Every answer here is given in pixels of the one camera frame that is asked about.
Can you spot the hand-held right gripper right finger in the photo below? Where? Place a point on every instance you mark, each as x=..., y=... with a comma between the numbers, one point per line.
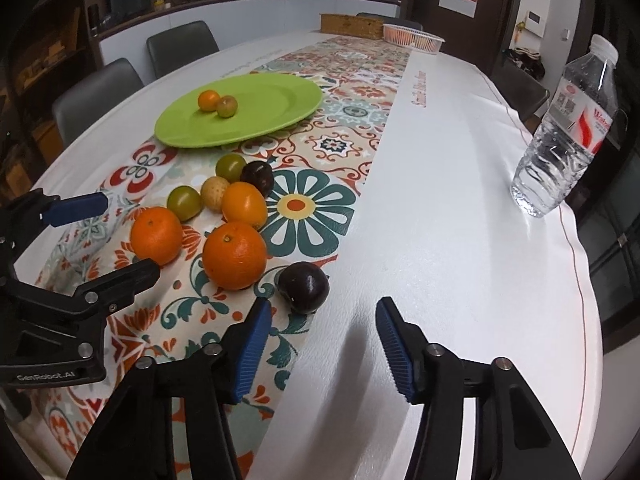
x=395, y=345

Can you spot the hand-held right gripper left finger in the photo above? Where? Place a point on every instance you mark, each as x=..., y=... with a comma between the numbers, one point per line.
x=252, y=345

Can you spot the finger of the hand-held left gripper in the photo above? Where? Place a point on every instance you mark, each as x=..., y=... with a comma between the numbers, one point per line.
x=75, y=208
x=125, y=277

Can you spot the dark purple plum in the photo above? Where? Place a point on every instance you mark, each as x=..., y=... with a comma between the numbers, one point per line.
x=258, y=177
x=303, y=288

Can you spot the large round orange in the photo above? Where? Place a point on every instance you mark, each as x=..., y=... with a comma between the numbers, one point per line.
x=234, y=256

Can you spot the tan yellow round fruit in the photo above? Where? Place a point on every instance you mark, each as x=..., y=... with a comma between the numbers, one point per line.
x=215, y=193

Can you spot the oval orange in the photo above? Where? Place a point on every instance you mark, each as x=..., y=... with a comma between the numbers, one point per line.
x=243, y=206

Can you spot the green plate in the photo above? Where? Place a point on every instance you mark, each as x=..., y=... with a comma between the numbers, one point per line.
x=270, y=105

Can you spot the wooden shelf unit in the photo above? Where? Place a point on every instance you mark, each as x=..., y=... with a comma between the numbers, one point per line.
x=30, y=70

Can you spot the white floral printed tablecloth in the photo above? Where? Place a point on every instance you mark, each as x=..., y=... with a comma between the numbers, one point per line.
x=450, y=185

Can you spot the small orange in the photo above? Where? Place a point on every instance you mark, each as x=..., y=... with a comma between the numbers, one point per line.
x=208, y=100

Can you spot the small brownish green tomato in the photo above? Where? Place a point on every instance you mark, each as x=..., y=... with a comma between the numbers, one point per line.
x=226, y=106

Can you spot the white counter cabinet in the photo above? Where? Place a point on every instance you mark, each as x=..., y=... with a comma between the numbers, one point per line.
x=260, y=20

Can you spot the clear plastic water bottle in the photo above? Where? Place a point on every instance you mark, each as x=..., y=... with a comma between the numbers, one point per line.
x=560, y=125

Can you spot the white plastic basket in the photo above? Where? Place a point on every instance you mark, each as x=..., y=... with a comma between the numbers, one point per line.
x=412, y=37

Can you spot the pile of dark bags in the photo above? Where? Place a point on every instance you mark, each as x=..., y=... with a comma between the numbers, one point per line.
x=525, y=60

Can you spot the woven rattan box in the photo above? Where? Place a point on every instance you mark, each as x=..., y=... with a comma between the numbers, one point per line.
x=350, y=24

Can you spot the white wall intercom panel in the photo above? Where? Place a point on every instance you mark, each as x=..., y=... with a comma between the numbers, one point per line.
x=535, y=19

